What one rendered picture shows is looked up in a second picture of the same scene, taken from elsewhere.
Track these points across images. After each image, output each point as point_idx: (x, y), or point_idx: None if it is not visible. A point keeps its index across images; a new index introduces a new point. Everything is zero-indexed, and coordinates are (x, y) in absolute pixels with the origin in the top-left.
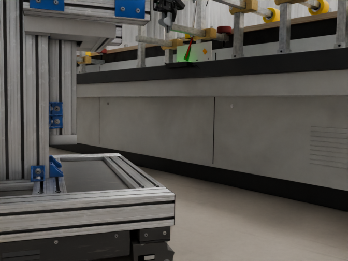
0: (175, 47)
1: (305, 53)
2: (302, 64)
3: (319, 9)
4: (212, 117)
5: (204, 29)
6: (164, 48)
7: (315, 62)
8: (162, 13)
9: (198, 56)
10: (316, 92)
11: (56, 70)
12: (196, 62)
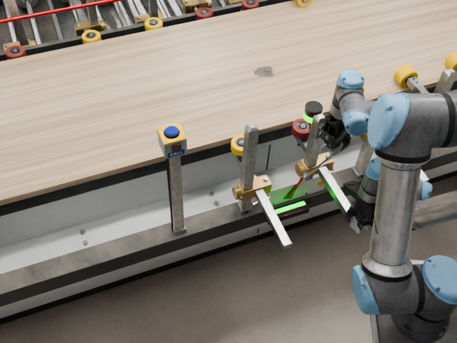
0: (268, 192)
1: (441, 157)
2: (434, 165)
3: None
4: None
5: (324, 165)
6: (245, 199)
7: (445, 160)
8: (351, 216)
9: (308, 190)
10: (429, 172)
11: None
12: (309, 198)
